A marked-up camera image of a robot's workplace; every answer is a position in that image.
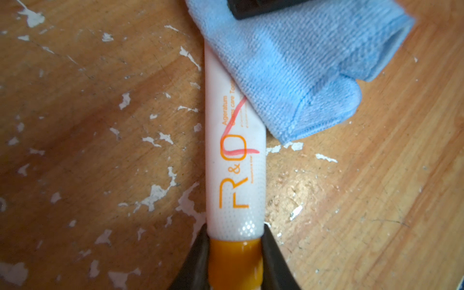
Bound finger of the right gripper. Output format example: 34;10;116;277
227;0;308;20

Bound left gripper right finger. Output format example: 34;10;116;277
261;224;301;290

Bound blue microfiber cloth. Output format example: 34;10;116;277
187;1;414;144

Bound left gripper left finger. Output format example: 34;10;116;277
168;224;210;290

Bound orange cap toothpaste tube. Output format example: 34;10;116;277
204;47;267;290

